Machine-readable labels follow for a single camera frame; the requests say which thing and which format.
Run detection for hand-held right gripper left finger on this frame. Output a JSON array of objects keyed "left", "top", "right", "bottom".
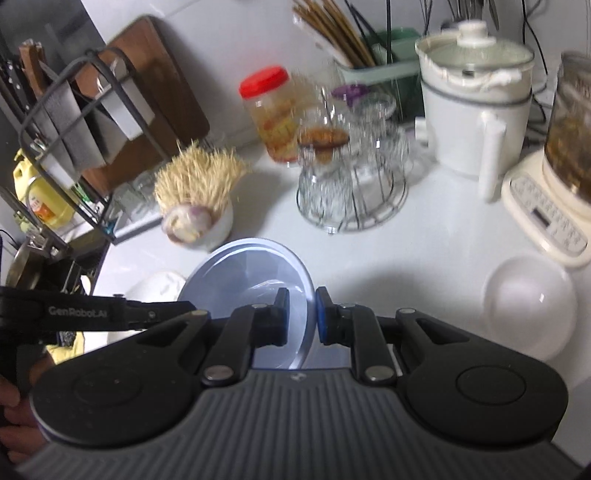
[{"left": 117, "top": 287, "right": 293, "bottom": 387}]

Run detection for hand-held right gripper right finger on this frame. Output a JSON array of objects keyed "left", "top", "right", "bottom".
[{"left": 315, "top": 286, "right": 467, "bottom": 387}]

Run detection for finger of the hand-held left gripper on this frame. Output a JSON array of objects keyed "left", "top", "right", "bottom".
[{"left": 124, "top": 299, "right": 197, "bottom": 331}]

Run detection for light blue bowl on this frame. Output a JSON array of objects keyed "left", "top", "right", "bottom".
[{"left": 177, "top": 237, "right": 316, "bottom": 371}]

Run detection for person's left hand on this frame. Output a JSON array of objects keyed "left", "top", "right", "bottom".
[{"left": 0, "top": 351, "right": 49, "bottom": 467}]

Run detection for yellow dish cloth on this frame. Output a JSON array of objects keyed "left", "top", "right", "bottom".
[{"left": 45, "top": 331, "right": 87, "bottom": 366}]

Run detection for steel cooking pot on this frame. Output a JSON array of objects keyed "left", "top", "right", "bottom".
[{"left": 4, "top": 239, "right": 48, "bottom": 290}]

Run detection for white drip tray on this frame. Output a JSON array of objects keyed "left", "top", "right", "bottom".
[{"left": 112, "top": 209, "right": 163, "bottom": 246}]

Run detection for purple onion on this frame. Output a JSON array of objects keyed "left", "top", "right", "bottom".
[{"left": 162, "top": 202, "right": 216, "bottom": 244}]

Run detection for white bowl with vegetables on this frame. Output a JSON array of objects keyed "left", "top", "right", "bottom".
[{"left": 161, "top": 203, "right": 234, "bottom": 253}]

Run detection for clear drinking glass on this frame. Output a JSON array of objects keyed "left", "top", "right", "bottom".
[{"left": 113, "top": 172, "right": 158, "bottom": 223}]

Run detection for yellow detergent jug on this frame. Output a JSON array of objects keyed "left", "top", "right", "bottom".
[{"left": 12, "top": 149, "right": 78, "bottom": 230}]

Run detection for white rack utensil holder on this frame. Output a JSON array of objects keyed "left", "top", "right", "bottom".
[
  {"left": 28, "top": 141, "right": 82, "bottom": 186},
  {"left": 98, "top": 59, "right": 156, "bottom": 142}
]

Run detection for group of glass cups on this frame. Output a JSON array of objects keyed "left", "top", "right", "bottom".
[{"left": 297, "top": 89, "right": 410, "bottom": 223}]

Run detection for glass jar red lid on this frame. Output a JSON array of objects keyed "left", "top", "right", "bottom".
[{"left": 238, "top": 66, "right": 306, "bottom": 164}]

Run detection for wooden cutting board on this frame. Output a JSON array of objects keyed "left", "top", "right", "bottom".
[{"left": 73, "top": 15, "right": 211, "bottom": 198}]

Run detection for plain white bowl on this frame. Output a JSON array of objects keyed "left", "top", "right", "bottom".
[{"left": 482, "top": 255, "right": 578, "bottom": 362}]

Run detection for purple lid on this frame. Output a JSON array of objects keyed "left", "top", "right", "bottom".
[{"left": 332, "top": 84, "right": 369, "bottom": 105}]

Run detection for black metal dish rack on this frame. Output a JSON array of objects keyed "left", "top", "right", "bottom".
[{"left": 0, "top": 48, "right": 161, "bottom": 246}]

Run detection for white electric cooker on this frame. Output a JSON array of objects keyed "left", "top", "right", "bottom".
[{"left": 414, "top": 20, "right": 537, "bottom": 202}]

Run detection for cream electric health kettle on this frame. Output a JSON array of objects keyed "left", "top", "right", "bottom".
[{"left": 501, "top": 51, "right": 591, "bottom": 269}]

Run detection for kitchen knives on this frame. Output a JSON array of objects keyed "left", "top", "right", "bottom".
[{"left": 0, "top": 40, "right": 50, "bottom": 121}]

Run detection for green utensil holder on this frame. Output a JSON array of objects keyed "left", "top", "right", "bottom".
[{"left": 334, "top": 28, "right": 424, "bottom": 124}]

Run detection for bundle of chopsticks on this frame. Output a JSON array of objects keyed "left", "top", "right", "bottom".
[{"left": 293, "top": 0, "right": 378, "bottom": 71}]

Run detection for hanging kitchen utensils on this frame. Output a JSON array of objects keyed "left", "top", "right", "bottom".
[{"left": 416, "top": 0, "right": 500, "bottom": 29}]

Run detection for wire cup stand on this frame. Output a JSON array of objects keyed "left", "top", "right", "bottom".
[{"left": 296, "top": 152, "right": 410, "bottom": 234}]

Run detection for black power cable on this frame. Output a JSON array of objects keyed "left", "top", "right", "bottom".
[{"left": 521, "top": 0, "right": 565, "bottom": 141}]

